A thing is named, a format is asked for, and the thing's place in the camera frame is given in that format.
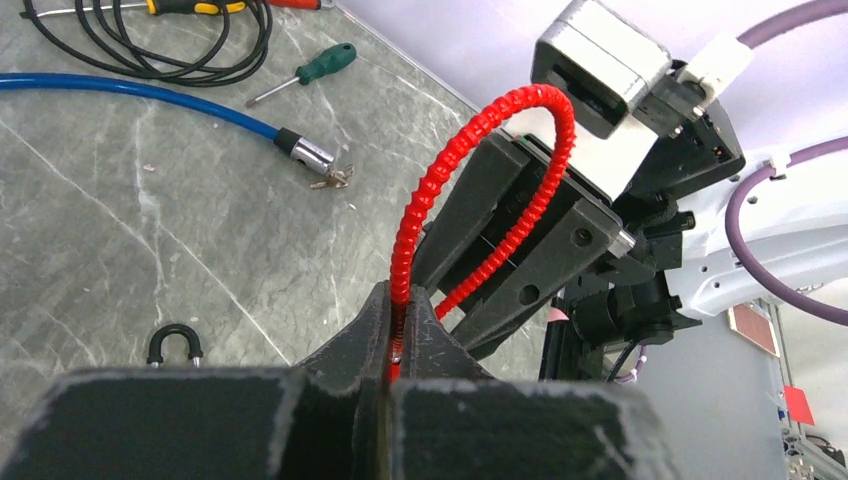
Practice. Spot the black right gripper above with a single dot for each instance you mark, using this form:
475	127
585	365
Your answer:
608	254

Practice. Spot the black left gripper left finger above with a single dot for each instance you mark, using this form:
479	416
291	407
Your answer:
320	419

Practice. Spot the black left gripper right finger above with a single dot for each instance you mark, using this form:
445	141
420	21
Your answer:
451	420

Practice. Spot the small keys of blue lock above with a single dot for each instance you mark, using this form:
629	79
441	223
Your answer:
336	179

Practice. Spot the yellow black screwdriver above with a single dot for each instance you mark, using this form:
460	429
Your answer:
155	8

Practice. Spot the green handled screwdriver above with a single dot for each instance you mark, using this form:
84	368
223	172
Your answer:
328	62

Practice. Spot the red handled wrench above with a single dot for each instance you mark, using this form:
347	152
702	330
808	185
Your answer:
304	4

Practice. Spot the aluminium extrusion frame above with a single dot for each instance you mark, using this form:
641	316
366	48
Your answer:
804	458

